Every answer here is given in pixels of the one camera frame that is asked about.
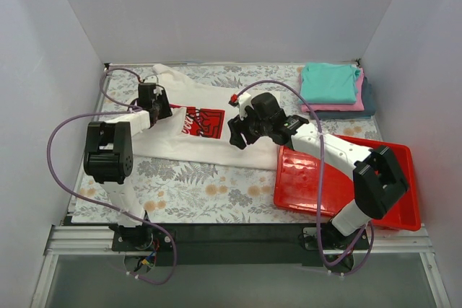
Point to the floral patterned table mat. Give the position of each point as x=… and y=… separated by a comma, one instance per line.
x=188, y=192

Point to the aluminium frame rail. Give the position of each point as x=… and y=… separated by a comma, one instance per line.
x=97, y=239

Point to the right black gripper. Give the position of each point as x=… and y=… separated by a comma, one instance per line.
x=244, y=128

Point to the folded teal t-shirt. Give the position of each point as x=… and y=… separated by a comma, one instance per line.
x=328, y=82

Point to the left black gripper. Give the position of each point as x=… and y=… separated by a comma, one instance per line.
x=163, y=107

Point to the red plastic tray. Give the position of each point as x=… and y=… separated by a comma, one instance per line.
x=296, y=186

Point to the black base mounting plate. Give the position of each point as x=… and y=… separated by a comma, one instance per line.
x=221, y=244

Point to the white coca-cola t-shirt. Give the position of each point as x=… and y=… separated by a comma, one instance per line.
x=198, y=130

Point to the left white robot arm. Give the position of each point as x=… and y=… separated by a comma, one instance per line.
x=109, y=159

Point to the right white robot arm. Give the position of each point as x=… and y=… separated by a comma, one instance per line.
x=377, y=178

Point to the folded pink t-shirt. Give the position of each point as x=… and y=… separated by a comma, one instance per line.
x=355, y=104

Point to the folded dark blue t-shirt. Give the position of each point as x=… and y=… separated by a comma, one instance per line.
x=363, y=108

